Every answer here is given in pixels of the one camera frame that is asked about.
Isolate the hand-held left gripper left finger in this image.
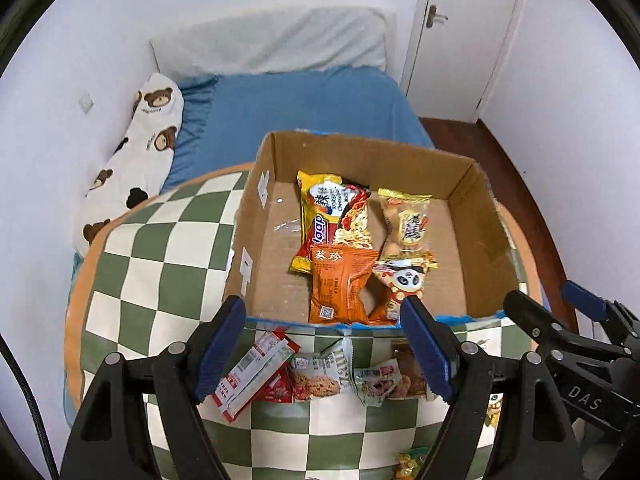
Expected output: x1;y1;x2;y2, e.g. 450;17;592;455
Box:
60;295;247;480

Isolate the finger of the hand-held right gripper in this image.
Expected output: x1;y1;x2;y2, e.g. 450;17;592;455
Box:
502;289;626;361
560;280;640;356

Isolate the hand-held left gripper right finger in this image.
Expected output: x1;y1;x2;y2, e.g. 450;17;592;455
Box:
399;296;586;480

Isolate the brown snack packet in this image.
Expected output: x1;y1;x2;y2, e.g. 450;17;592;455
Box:
390;342;431;400

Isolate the long red white sachet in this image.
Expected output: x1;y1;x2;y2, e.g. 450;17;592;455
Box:
210;327;302;423

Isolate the small white snack packet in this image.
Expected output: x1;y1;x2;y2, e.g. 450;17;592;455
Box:
354;366;401;407

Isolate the cookie packet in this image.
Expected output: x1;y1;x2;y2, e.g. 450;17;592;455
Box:
287;337;353;401

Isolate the green candy packet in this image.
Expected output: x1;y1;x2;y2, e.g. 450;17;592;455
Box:
396;447;431;480

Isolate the brown cardboard box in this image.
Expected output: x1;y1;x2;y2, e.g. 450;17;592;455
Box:
222;131;521;328

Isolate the orange snack packet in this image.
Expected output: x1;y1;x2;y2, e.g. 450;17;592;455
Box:
307;245;379;325

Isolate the yellow pastry packet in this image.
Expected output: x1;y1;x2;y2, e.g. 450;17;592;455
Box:
376;187;433;261

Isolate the yellow red noodle packet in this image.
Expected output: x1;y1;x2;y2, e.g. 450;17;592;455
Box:
289;170;377;275

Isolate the bear print pillow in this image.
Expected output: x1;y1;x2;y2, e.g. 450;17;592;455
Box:
75;72;185;256

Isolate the blue bed sheet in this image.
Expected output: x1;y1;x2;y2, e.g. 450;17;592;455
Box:
160;65;436;196

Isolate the white door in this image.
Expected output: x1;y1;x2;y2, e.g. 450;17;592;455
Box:
407;0;526;123

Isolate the grey pillow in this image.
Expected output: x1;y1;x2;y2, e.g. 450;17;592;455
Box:
150;6;398;78

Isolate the black cable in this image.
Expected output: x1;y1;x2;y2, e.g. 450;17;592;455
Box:
0;335;58;480

